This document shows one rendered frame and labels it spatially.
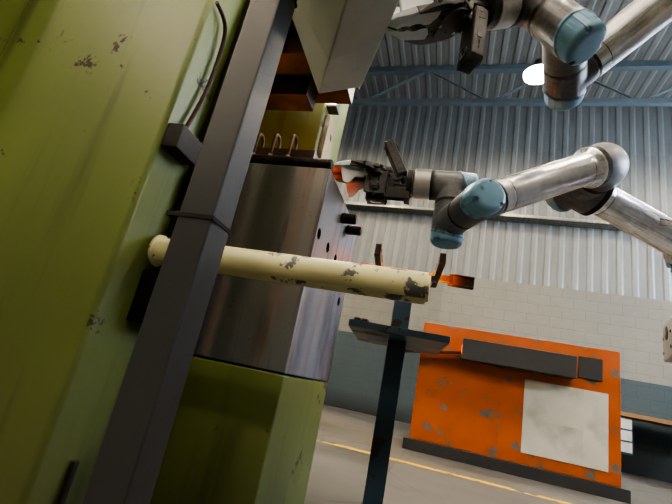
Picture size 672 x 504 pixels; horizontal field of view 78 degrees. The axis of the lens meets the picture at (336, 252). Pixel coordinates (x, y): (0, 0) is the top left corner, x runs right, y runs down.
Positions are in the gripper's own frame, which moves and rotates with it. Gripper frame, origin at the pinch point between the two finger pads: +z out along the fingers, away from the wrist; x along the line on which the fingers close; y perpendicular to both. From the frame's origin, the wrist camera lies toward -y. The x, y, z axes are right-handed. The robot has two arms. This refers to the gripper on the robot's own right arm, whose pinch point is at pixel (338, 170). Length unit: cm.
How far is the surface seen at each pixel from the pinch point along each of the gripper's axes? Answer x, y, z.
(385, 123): 764, -567, 148
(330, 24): -52, 6, -11
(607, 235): 744, -317, -331
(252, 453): -16, 68, -1
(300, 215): -15.9, 20.4, 1.1
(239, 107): -60, 27, -6
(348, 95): 3.5, -27.0, 3.0
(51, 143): -44, 24, 38
